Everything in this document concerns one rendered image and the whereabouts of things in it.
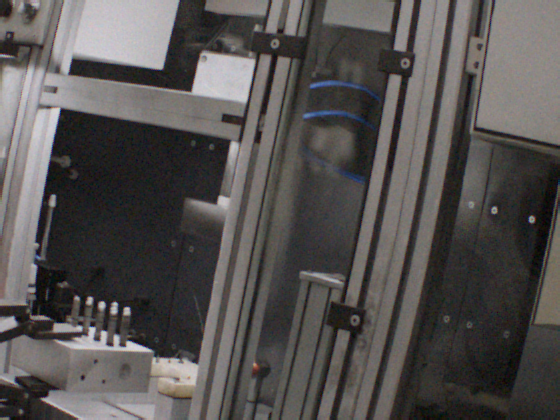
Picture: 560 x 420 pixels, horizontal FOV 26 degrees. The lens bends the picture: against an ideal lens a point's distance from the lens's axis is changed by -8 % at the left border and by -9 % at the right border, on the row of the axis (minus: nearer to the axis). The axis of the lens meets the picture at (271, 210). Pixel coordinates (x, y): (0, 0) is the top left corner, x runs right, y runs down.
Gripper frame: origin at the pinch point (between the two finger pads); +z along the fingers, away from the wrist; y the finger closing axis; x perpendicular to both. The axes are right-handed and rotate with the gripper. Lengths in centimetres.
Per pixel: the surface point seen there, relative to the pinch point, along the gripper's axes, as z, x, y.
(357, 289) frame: 22.8, -20.4, 11.7
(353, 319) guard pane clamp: 22.1, -21.0, 8.8
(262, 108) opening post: 24.6, -2.9, 27.7
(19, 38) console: 23, 42, 32
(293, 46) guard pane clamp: 24.2, -6.1, 35.1
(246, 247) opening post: 22.8, -5.2, 12.9
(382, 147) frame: 23.8, -19.9, 26.2
